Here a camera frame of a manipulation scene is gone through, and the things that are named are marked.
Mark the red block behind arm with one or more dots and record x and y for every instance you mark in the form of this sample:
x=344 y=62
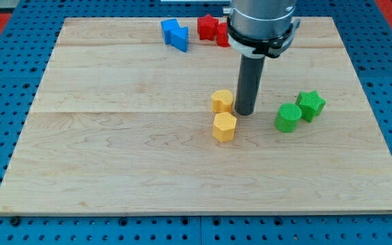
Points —
x=222 y=38

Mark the yellow hexagon block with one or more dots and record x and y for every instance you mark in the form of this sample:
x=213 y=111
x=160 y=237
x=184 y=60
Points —
x=224 y=126

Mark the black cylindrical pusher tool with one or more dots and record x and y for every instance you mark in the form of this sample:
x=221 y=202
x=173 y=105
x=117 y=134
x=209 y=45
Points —
x=248 y=84

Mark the green star block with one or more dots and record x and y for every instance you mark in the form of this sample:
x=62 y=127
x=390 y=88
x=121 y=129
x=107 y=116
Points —
x=311 y=105

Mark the red star block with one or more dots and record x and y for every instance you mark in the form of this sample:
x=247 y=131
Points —
x=207 y=27

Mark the yellow heart block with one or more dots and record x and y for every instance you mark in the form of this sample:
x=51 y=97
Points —
x=222 y=101

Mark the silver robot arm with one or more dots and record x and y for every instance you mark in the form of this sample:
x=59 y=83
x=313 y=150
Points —
x=259 y=28

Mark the wooden board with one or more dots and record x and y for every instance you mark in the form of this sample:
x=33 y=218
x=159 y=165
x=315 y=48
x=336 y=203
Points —
x=121 y=125

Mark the blue triangle block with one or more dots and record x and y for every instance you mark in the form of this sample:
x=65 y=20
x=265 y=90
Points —
x=179 y=38

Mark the green cylinder block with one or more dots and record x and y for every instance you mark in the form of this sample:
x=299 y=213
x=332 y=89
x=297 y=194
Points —
x=287 y=117

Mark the blue cube block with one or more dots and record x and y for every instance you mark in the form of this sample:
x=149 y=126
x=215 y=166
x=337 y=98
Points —
x=167 y=27

